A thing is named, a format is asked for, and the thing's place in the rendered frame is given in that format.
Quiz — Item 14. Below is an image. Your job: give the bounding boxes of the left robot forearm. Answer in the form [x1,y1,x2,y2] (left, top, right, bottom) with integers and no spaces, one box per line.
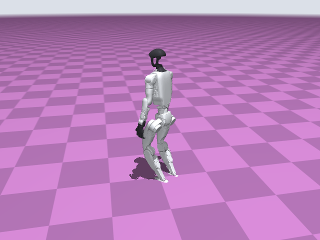
[138,98,150,125]

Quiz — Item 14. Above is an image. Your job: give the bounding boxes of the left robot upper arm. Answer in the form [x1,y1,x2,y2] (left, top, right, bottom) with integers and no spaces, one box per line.
[144,74,157,106]

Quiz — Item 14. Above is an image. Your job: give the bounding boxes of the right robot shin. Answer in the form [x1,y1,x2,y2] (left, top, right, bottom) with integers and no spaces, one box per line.
[158,143,176,176]

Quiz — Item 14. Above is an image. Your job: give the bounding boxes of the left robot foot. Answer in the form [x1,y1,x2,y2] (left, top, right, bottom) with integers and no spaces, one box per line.
[154,176,169,183]

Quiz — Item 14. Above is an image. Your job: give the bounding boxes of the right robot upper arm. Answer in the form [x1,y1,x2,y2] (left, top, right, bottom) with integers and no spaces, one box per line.
[169,71,173,94]

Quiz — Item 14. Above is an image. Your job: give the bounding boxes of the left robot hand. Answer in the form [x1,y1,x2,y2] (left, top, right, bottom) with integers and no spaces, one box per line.
[135,121,146,139]

